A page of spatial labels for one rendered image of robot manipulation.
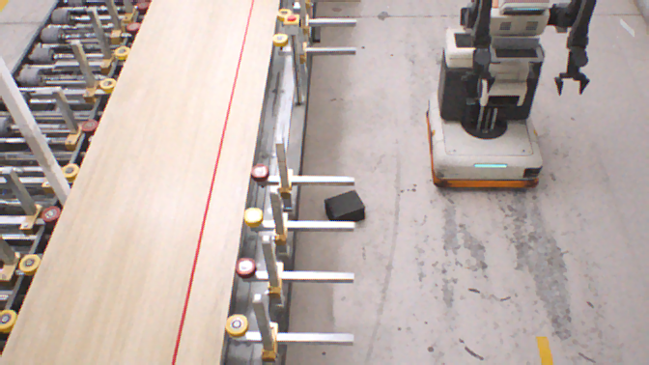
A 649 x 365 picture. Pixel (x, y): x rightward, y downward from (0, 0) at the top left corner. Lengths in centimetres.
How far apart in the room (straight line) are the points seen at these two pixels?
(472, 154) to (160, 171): 181
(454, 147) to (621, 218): 106
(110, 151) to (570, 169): 274
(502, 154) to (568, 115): 93
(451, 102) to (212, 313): 206
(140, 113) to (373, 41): 239
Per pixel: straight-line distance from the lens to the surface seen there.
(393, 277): 340
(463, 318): 331
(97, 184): 284
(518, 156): 370
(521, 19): 311
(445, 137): 374
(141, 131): 302
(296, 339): 230
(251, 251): 277
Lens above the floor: 285
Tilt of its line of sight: 48 degrees down
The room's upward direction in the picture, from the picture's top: 4 degrees counter-clockwise
